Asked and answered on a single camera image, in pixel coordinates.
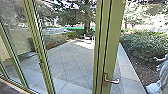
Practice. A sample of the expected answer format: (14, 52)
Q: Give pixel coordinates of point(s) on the green window frame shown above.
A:
(36, 43)

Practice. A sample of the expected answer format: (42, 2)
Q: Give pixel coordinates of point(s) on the green garden bush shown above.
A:
(143, 43)

